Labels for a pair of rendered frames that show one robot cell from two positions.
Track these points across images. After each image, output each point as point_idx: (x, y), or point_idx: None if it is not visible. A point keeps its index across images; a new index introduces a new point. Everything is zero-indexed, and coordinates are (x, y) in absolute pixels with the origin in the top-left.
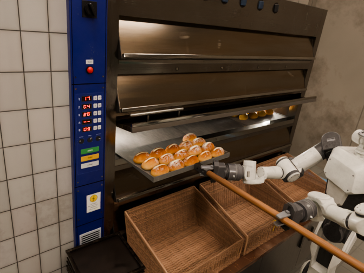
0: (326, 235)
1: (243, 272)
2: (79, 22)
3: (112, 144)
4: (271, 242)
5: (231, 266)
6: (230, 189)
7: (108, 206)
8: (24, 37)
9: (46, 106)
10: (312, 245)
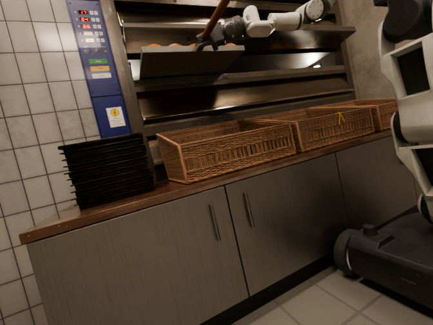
0: (395, 29)
1: (306, 166)
2: None
3: (125, 64)
4: (345, 141)
5: (283, 158)
6: (215, 13)
7: (138, 129)
8: None
9: (49, 21)
10: (382, 65)
